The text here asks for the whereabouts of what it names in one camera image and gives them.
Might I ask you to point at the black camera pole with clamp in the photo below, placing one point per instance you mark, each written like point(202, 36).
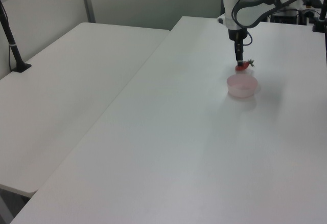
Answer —
point(320, 20)
point(11, 38)

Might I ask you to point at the pink plastic bowl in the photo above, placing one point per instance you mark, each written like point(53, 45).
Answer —
point(241, 88)

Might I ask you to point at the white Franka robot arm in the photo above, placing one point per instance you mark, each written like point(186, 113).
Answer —
point(251, 9)

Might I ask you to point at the grey table leg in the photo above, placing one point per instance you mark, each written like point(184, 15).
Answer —
point(5, 208)

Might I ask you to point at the red toy strawberry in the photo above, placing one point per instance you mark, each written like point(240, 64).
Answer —
point(244, 66)

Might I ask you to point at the black electronics box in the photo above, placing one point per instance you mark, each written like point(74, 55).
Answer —
point(286, 17)

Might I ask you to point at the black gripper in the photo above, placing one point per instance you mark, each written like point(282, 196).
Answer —
point(236, 34)

